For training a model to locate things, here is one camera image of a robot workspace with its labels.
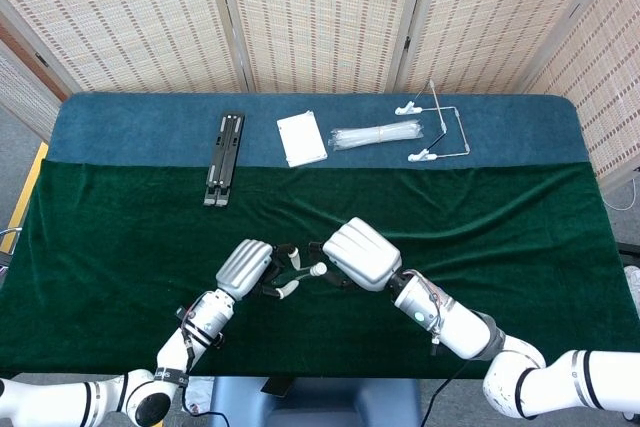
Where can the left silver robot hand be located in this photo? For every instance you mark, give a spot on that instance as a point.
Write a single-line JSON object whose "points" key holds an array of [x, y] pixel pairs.
{"points": [[242, 267]]}

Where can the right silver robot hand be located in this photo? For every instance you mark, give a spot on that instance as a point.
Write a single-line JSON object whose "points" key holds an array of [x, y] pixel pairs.
{"points": [[362, 254]]}

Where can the small white stopper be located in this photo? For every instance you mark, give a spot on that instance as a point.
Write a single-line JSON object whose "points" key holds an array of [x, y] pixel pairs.
{"points": [[316, 270]]}

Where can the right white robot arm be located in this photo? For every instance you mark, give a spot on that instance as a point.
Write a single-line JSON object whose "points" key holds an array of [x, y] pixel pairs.
{"points": [[460, 327]]}

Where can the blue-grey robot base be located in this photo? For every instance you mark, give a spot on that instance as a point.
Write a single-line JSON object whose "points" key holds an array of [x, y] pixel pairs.
{"points": [[325, 404]]}

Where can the metal handle of tray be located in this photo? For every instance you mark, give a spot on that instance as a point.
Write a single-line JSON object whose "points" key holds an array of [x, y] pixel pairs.
{"points": [[10, 231]]}

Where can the black stapler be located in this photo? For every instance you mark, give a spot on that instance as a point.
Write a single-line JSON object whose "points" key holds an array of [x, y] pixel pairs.
{"points": [[220, 342]]}

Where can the black folding laptop stand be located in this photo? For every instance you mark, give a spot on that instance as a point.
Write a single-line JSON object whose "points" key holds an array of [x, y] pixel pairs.
{"points": [[225, 157]]}

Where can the clear plastic straw bundle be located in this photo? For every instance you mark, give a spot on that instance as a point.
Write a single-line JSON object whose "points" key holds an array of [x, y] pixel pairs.
{"points": [[375, 136]]}

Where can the white paper stack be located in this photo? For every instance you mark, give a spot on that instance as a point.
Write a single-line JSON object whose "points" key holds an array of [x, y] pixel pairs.
{"points": [[301, 139]]}

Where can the crumpled white rag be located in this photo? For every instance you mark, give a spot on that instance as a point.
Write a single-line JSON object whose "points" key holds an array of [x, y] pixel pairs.
{"points": [[202, 393]]}

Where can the dark green velvet cloth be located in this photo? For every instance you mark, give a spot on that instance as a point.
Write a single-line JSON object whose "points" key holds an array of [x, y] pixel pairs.
{"points": [[100, 272]]}

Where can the blue table cover cloth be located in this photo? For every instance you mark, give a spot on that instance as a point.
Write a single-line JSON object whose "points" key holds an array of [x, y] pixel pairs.
{"points": [[150, 127]]}

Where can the yellow floor tape strip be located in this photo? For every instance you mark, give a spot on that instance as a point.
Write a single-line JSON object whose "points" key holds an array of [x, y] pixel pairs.
{"points": [[25, 197]]}

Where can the woven bamboo screen panel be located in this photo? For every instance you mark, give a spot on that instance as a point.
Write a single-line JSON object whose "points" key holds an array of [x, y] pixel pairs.
{"points": [[320, 17], [20, 97], [490, 17], [600, 72], [125, 17]]}

